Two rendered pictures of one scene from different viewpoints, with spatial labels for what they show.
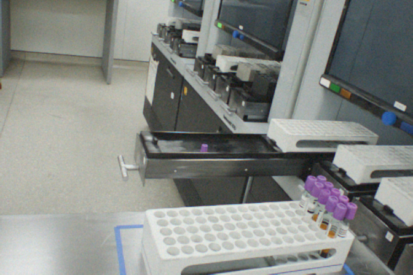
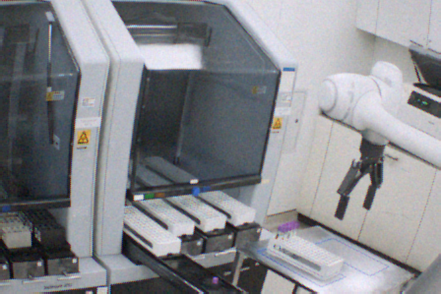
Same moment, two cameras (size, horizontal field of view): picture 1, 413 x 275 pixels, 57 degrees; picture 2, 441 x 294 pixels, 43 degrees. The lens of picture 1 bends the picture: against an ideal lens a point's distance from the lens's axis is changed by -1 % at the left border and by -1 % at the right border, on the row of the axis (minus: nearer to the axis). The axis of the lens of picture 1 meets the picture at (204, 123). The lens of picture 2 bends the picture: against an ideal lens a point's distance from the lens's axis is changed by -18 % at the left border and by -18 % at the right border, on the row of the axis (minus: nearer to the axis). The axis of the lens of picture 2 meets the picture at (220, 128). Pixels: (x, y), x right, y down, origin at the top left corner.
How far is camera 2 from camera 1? 2.32 m
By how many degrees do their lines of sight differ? 104
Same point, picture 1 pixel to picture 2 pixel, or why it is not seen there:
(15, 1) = not seen: outside the picture
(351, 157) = (186, 224)
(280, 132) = (173, 245)
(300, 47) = (90, 184)
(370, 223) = (220, 240)
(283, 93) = (82, 227)
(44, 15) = not seen: outside the picture
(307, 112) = (116, 225)
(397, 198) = (218, 221)
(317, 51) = (111, 179)
